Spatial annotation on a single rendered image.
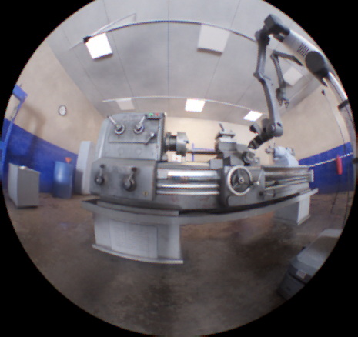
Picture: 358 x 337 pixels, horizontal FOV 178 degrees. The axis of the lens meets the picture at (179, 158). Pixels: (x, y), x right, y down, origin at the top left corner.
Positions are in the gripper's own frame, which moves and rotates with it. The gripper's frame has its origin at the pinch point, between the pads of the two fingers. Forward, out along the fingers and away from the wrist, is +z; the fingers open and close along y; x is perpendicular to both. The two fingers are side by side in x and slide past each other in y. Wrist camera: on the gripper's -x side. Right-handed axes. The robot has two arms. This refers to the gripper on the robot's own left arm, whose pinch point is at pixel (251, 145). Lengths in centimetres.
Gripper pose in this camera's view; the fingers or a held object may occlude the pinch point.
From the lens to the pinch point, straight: 83.9
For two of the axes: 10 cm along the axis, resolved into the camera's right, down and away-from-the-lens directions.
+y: -8.3, 5.3, -1.7
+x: 5.5, 8.2, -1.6
